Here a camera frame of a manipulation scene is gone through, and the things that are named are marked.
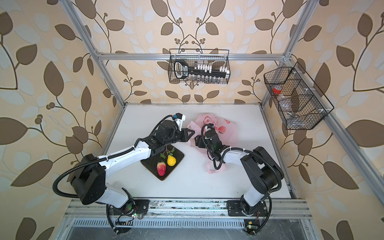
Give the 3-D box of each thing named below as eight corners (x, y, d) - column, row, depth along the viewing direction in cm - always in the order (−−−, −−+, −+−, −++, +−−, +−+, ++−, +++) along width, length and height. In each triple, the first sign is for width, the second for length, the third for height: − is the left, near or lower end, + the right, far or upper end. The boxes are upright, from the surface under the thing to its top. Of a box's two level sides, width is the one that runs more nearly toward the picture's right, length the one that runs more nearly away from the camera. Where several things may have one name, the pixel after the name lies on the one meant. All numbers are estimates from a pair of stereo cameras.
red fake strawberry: (156, 176, 85) (155, 174, 83) (158, 163, 90) (157, 161, 88) (165, 176, 85) (164, 174, 83) (166, 163, 90) (166, 161, 88)
